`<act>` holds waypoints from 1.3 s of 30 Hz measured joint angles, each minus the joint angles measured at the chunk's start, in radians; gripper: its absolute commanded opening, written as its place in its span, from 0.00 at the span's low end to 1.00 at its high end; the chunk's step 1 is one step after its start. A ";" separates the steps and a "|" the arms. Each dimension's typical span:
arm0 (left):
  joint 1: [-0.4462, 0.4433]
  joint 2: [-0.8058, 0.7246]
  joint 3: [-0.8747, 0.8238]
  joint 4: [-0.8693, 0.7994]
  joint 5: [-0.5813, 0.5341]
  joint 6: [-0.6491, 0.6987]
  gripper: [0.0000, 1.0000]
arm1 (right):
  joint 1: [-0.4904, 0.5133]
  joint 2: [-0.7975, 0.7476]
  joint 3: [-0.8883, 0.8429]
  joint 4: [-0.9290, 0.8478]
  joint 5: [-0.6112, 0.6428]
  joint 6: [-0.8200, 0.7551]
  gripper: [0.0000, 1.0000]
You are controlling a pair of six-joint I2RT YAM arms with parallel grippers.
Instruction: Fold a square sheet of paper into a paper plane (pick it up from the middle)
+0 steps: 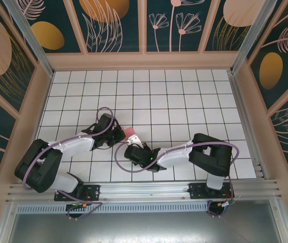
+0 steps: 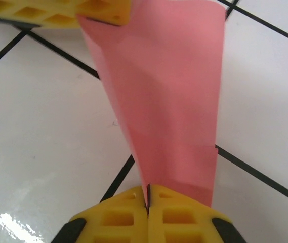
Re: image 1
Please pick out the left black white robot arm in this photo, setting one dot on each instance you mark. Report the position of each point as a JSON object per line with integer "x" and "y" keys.
{"x": 75, "y": 145}

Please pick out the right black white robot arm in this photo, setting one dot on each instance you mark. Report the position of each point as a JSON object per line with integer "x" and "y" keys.
{"x": 176, "y": 158}

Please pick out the grey metal sheet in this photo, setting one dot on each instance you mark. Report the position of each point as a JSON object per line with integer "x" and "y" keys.
{"x": 143, "y": 227}

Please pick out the yellow power connector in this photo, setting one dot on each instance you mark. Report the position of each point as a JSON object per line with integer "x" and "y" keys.
{"x": 220, "y": 204}
{"x": 84, "y": 204}

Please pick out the long aluminium mounting rail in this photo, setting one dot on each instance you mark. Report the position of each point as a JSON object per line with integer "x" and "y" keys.
{"x": 143, "y": 189}

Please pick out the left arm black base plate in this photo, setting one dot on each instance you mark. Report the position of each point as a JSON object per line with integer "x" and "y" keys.
{"x": 93, "y": 192}

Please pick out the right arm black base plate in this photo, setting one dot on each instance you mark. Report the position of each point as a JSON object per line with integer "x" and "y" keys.
{"x": 197, "y": 191}

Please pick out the aluminium table side rail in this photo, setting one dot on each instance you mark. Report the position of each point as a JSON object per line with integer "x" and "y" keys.
{"x": 245, "y": 121}

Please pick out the aluminium corner post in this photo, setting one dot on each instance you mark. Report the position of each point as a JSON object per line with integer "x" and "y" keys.
{"x": 250, "y": 35}
{"x": 32, "y": 43}

